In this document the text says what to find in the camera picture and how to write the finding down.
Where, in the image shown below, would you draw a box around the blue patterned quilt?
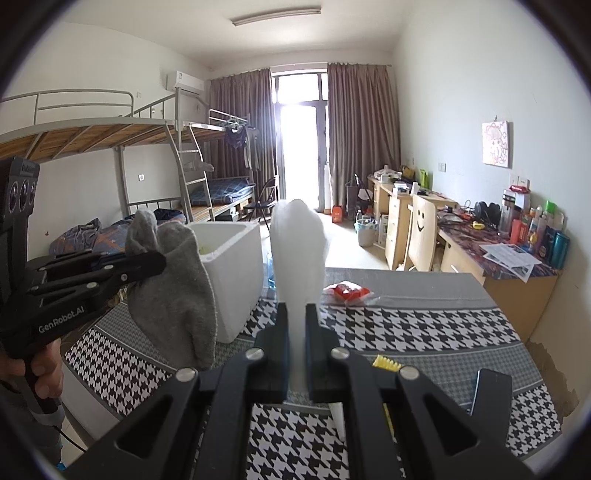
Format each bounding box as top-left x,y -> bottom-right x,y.
48,210 -> 185,257

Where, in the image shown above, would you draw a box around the white air conditioner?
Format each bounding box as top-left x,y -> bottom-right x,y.
165,70 -> 205,95

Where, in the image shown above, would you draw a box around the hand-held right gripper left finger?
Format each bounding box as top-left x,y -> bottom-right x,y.
60,302 -> 291,480

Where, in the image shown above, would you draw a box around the white bucket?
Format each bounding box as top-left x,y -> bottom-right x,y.
355,219 -> 379,247

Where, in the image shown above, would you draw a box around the grey sock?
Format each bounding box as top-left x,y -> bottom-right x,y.
126,209 -> 218,371

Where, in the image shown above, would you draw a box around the printed paper sheets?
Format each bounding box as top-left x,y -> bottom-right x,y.
480,242 -> 543,281

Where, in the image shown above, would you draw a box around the black smartphone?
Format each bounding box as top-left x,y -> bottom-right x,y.
471,369 -> 513,421

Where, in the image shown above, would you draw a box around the brown curtain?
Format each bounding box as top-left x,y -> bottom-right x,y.
209,68 -> 278,204
327,62 -> 402,213

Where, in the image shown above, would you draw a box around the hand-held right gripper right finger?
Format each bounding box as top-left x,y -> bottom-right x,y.
305,302 -> 541,480

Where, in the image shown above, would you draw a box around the row of bottles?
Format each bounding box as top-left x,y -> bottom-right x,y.
499,187 -> 571,268

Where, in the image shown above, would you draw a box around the yellow comb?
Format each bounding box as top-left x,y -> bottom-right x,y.
373,354 -> 400,435

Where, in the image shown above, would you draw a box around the grey metal bunk bed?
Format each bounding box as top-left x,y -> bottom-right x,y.
0,89 -> 218,259
180,109 -> 278,222

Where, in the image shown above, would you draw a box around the glass balcony door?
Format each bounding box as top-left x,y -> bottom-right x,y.
272,71 -> 329,213

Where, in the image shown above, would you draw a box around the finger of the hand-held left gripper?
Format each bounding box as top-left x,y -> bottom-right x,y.
30,252 -> 167,299
28,251 -> 134,278

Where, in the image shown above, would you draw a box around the red snack packet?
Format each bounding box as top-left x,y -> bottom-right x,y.
323,282 -> 372,305

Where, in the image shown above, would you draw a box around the pink wall picture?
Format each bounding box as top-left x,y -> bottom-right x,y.
481,121 -> 512,167

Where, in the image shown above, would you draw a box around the wooden desk with patterned top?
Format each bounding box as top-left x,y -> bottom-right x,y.
436,212 -> 561,342

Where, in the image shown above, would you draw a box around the wooden chair with smiley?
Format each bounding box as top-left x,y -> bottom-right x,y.
406,194 -> 437,272

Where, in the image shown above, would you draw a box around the houndstooth tablecloth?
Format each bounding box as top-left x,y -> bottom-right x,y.
65,268 -> 561,480

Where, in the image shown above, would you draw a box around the white sock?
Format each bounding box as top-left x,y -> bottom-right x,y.
270,199 -> 347,444

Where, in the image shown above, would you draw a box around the ceiling tube light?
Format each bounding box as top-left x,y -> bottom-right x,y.
231,6 -> 321,26

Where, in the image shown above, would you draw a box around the cluttered wooden desk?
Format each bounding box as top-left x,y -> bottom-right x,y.
368,174 -> 458,271

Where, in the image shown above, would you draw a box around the person's left forearm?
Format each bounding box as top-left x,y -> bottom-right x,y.
0,383 -> 63,464

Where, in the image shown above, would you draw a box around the black folding chair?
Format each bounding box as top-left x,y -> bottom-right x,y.
244,178 -> 278,227

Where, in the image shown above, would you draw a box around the person's left hand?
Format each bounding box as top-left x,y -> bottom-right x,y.
0,333 -> 65,402

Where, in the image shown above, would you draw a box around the white foam box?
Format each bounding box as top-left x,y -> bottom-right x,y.
187,222 -> 265,344

